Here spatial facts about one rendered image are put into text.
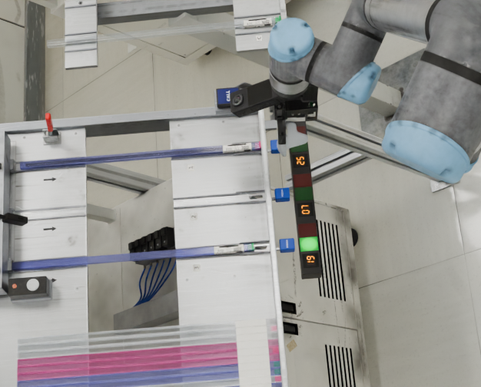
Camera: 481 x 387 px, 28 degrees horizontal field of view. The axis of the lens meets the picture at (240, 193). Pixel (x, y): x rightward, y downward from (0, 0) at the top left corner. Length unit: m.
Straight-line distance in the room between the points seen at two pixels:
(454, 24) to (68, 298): 1.02
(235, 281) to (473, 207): 0.83
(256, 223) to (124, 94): 1.91
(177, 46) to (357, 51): 1.75
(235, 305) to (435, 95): 0.81
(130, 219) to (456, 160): 1.38
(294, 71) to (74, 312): 0.67
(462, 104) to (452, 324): 1.33
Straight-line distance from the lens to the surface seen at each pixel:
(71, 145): 2.08
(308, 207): 1.99
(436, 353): 2.54
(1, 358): 1.96
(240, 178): 2.00
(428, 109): 1.25
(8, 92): 4.22
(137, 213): 2.48
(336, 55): 1.63
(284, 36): 1.63
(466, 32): 1.26
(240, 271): 1.93
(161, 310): 2.27
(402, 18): 1.45
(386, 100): 2.69
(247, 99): 1.80
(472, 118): 1.26
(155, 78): 3.66
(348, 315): 2.57
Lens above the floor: 2.07
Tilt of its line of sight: 41 degrees down
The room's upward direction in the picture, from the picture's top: 74 degrees counter-clockwise
